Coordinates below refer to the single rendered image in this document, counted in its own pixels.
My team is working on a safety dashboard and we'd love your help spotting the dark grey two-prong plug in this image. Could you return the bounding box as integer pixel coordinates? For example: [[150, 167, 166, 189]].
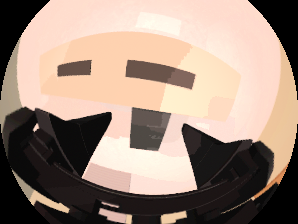
[[129, 107, 172, 151]]

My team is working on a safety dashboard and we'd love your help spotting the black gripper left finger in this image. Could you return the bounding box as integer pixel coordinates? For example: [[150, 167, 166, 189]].
[[35, 107, 112, 177]]

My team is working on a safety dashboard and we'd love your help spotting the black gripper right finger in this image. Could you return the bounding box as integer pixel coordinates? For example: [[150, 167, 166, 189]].
[[181, 123, 253, 189]]

